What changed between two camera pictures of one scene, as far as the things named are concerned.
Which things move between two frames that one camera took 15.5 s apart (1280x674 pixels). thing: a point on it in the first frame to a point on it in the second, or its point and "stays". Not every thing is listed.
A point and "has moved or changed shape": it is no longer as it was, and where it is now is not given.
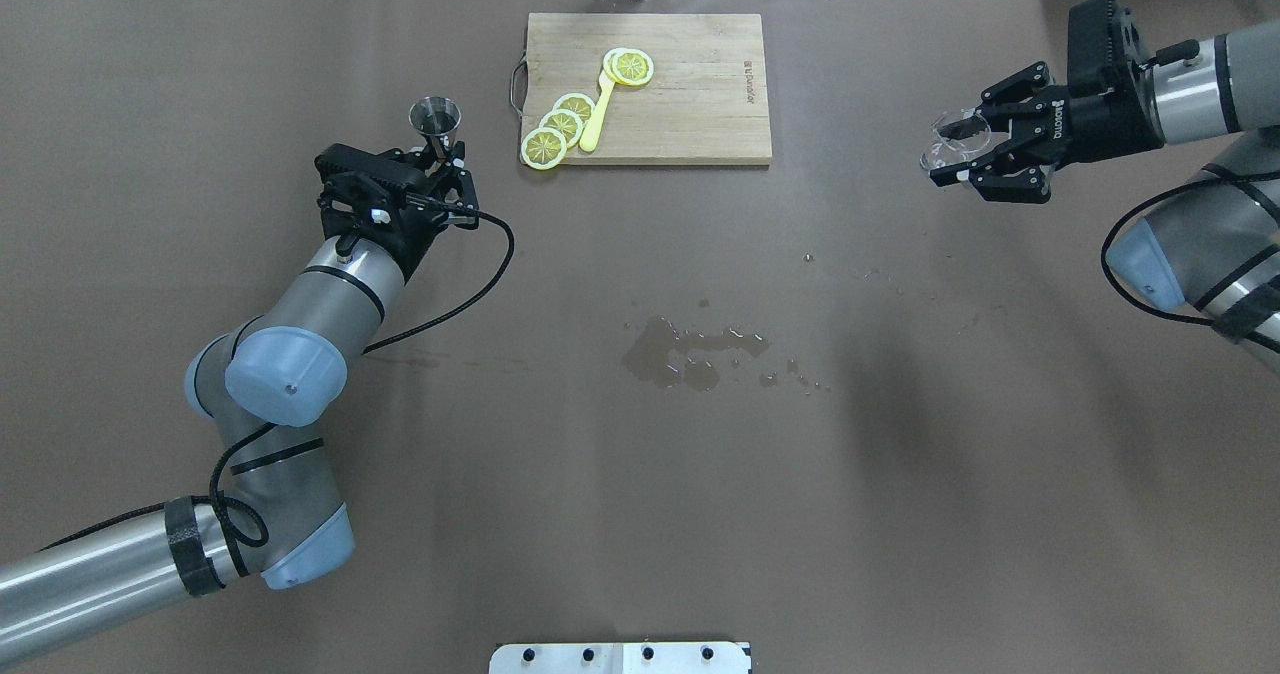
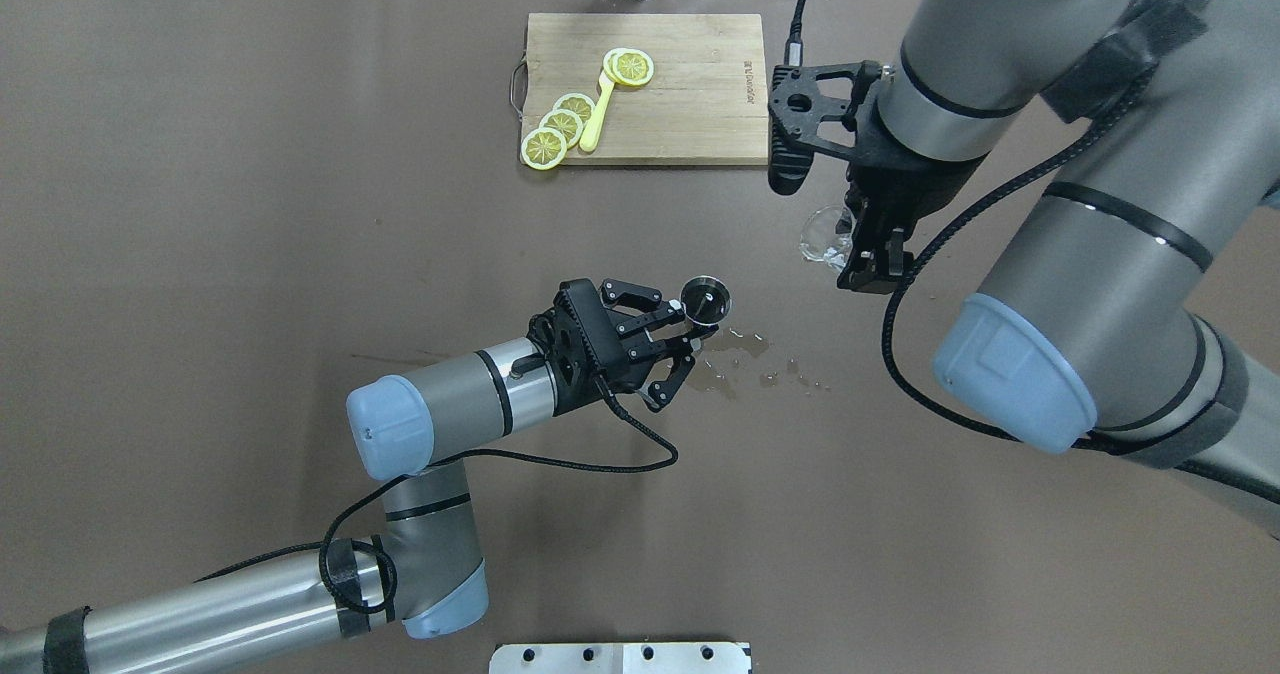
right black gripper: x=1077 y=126 to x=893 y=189
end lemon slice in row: x=543 y=149 stays
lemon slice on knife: x=628 y=66 stays
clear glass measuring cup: x=942 y=152 has moved or changed shape
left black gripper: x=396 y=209 to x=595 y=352
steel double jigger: x=436 y=118 to x=705 y=300
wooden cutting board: x=706 y=102 stays
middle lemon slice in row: x=567 y=122 stays
